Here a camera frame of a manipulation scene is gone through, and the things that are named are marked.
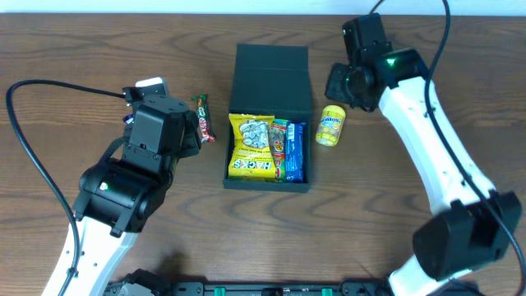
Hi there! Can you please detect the yellow Hacks candy bag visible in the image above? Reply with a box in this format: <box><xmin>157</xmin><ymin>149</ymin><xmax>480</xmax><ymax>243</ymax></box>
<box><xmin>228</xmin><ymin>113</ymin><xmax>276</xmax><ymax>180</ymax></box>

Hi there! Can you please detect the green Haribo gummy bag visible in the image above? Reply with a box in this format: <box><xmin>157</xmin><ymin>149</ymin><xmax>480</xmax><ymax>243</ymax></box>
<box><xmin>269</xmin><ymin>119</ymin><xmax>288</xmax><ymax>183</ymax></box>

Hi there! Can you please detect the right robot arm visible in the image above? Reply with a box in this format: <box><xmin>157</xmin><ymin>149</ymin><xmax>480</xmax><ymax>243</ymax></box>
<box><xmin>325</xmin><ymin>13</ymin><xmax>522</xmax><ymax>295</ymax></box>

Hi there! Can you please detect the purple Dairy Milk bar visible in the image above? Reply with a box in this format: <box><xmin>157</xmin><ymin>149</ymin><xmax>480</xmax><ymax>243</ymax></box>
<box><xmin>122</xmin><ymin>113</ymin><xmax>134</xmax><ymax>124</ymax></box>

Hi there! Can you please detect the dark green open box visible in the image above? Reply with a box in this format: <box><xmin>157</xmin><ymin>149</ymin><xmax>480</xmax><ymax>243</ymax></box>
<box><xmin>223</xmin><ymin>44</ymin><xmax>312</xmax><ymax>193</ymax></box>

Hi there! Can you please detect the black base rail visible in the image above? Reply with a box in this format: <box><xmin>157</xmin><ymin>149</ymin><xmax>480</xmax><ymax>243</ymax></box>
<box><xmin>104</xmin><ymin>269</ymin><xmax>482</xmax><ymax>296</ymax></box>

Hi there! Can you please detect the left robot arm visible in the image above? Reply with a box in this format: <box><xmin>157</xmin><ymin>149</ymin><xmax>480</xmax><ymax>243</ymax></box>
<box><xmin>44</xmin><ymin>78</ymin><xmax>201</xmax><ymax>295</ymax></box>

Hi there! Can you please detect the green red KitKat Milo bar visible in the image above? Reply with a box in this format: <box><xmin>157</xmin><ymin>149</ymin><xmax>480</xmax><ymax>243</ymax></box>
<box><xmin>191</xmin><ymin>94</ymin><xmax>216</xmax><ymax>143</ymax></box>

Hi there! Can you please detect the yellow Mentos gum bottle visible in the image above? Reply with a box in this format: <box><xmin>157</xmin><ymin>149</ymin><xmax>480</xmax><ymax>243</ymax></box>
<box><xmin>316</xmin><ymin>105</ymin><xmax>346</xmax><ymax>146</ymax></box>

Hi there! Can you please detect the blue Oreo cookie pack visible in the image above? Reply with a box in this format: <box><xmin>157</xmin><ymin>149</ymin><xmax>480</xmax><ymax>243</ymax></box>
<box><xmin>285</xmin><ymin>122</ymin><xmax>306</xmax><ymax>183</ymax></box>

